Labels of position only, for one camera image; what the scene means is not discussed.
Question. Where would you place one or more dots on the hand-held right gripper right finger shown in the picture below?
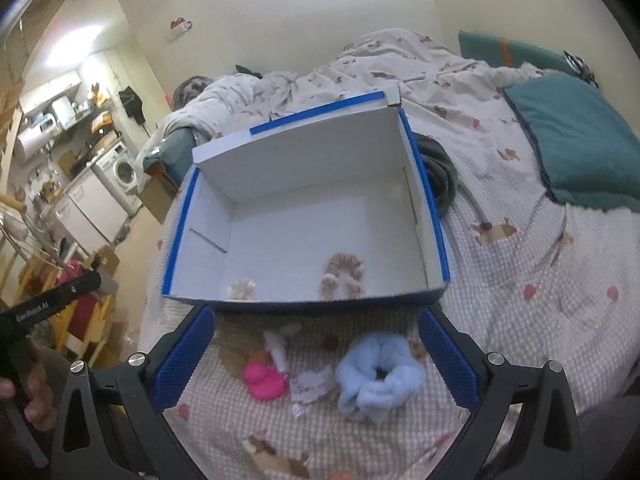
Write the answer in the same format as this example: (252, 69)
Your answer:
(450, 360)

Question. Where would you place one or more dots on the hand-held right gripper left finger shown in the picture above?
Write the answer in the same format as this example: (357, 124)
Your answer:
(182, 360)

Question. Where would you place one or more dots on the pink plush toy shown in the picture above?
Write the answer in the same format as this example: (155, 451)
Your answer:
(262, 382)

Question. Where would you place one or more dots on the light blue fluffy scrunchie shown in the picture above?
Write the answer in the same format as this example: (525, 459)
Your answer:
(360, 375)

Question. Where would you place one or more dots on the white plush toy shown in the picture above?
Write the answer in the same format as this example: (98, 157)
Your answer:
(280, 345)

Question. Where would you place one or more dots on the clear plastic packet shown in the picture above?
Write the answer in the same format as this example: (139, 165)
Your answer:
(312, 385)

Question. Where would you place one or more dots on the blue and white cardboard box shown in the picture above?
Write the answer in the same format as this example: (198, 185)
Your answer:
(325, 220)

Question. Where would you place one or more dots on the person's left hand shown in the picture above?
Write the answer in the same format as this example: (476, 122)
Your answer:
(40, 395)

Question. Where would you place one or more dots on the pink bag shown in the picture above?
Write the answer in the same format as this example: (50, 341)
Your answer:
(85, 310)

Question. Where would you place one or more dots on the yellow wooden shelf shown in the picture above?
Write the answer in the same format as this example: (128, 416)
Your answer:
(95, 325)

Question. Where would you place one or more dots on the small white scrunchie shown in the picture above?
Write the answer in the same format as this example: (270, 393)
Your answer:
(242, 290)

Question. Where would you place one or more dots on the white base cabinet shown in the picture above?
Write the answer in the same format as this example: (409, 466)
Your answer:
(90, 212)

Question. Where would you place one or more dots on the checkered bed sheet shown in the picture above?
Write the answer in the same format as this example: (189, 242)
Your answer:
(510, 270)

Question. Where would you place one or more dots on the beige scrunchie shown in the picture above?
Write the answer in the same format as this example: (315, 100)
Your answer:
(342, 275)

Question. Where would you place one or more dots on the white washing machine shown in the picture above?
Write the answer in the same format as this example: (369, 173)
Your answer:
(120, 172)

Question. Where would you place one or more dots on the wooden bed footboard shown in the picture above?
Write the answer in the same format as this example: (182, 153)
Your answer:
(160, 197)

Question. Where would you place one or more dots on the white water heater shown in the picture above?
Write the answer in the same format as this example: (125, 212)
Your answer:
(32, 141)

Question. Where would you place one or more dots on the teal blanket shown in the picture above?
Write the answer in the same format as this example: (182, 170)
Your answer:
(175, 145)

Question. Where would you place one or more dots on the black hanging garment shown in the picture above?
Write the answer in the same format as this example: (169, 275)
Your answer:
(132, 102)

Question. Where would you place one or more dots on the teal pillow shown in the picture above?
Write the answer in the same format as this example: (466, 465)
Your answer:
(575, 145)

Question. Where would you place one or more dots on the grey striped blanket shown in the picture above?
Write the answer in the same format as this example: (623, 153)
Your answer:
(190, 91)

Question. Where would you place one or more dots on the small black item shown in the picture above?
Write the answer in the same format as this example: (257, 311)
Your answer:
(248, 71)

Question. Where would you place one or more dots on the dog print duvet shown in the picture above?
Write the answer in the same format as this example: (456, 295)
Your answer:
(350, 70)

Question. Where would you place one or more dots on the teal headboard cushion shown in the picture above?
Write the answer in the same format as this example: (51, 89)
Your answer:
(500, 50)

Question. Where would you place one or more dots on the black and white checked item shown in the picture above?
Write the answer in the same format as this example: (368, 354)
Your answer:
(580, 67)

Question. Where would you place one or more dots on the red white wall ornament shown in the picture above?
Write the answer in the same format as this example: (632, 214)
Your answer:
(180, 27)

